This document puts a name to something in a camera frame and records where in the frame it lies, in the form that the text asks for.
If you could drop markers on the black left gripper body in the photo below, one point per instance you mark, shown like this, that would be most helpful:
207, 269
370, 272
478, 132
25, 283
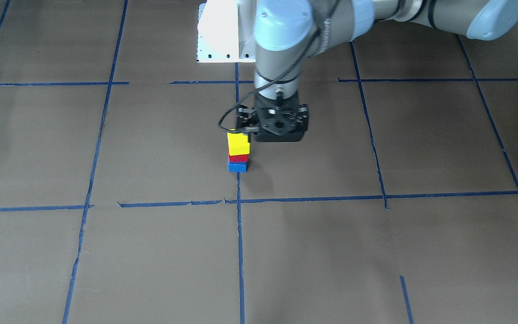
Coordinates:
303, 115

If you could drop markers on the yellow wooden block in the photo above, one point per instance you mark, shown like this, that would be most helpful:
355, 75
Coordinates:
238, 144

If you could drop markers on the red wooden block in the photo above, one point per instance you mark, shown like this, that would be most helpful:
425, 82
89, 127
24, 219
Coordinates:
241, 158

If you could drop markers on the blue wooden block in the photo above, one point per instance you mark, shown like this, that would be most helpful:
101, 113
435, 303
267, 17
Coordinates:
237, 167

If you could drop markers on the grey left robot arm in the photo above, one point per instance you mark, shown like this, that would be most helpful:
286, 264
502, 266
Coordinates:
289, 31

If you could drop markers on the white camera stand post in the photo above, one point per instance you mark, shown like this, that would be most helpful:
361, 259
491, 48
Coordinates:
226, 31

